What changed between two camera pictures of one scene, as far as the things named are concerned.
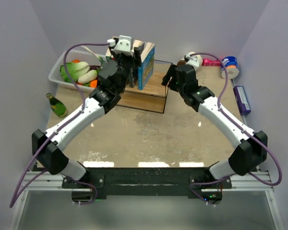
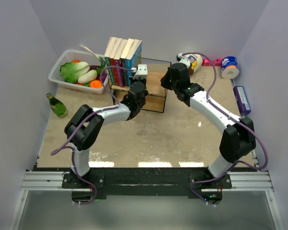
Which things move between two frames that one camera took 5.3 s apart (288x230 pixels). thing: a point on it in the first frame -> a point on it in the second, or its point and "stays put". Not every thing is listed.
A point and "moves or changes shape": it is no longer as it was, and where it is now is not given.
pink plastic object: x=207 y=62 stays put
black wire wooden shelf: x=152 y=97 stays put
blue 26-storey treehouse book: x=145 y=71 moves or changes shape
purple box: x=243 y=104 stays put
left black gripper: x=135 y=61 -> x=143 y=80
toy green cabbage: x=75 y=70 stays put
